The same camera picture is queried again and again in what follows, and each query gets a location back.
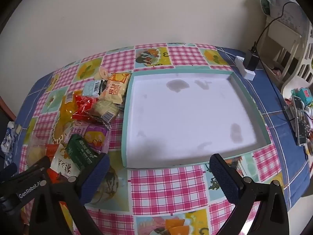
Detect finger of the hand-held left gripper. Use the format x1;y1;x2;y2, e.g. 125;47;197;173
0;156;51;202
0;163;18;183

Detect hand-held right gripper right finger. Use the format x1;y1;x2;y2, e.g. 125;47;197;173
209;153;291;235

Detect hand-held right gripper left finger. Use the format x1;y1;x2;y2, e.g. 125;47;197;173
29;153;111;235

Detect green snack packet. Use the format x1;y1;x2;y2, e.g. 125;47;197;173
66;133;102;177

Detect white packet black characters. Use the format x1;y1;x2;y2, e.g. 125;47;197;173
50;143;81;178

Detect purple swiss roll packet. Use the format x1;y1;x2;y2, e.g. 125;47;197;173
71;122;110;152

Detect clear round pastry packet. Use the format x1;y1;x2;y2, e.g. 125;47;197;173
88;98;120;123

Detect yellow orange snack packet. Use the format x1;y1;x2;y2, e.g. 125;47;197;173
52;92;81;147

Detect red clear snack packet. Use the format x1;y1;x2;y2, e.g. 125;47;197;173
72;94;99;121

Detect teal shallow cardboard box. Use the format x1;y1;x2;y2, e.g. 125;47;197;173
121;67;271;169

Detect light blue snack packet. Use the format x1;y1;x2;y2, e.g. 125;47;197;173
82;80;108;97

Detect cream orange swiss roll packet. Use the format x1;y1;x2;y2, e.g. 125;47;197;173
99;72;131;104

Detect small cream pastry packet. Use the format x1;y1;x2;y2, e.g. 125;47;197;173
94;66;110;81

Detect crumpled blue white wrapper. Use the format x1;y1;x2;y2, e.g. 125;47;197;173
1;121;22;157

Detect printed checkered tablecloth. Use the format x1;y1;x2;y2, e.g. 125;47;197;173
15;42;311;235

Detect teal toy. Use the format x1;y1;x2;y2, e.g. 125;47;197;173
291;87;313;106

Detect black charger adapter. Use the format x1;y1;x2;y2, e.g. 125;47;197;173
245;49;260;71

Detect white lattice plastic chair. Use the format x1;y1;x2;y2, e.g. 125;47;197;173
280;22;313;98

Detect grey cloth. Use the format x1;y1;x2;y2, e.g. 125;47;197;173
271;0;309;32

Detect green patterned bag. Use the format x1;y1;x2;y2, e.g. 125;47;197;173
260;0;278;16

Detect white cable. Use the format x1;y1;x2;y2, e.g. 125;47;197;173
215;46;239;65

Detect black cable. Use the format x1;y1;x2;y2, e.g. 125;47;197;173
253;1;306;53

